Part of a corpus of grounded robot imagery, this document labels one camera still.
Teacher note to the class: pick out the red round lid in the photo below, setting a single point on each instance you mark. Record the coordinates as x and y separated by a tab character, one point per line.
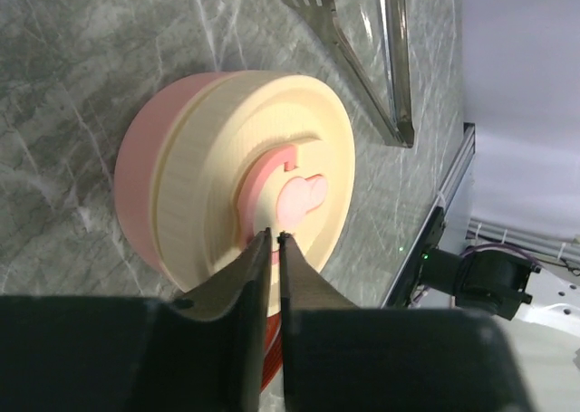
273	359

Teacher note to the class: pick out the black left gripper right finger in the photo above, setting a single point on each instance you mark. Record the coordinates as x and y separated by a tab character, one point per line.
340	357

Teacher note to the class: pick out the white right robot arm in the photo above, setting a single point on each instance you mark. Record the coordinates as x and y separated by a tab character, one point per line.
538	311

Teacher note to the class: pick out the beige round lid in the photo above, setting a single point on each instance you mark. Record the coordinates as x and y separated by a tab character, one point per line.
258	150

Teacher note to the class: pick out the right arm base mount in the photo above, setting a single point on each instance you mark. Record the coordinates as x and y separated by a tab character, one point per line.
408	279

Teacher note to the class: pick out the pink lunch bowl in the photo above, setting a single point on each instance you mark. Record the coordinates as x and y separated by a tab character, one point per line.
141	151

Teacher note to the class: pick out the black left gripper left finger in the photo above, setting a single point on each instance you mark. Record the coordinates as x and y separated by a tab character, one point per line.
201	352

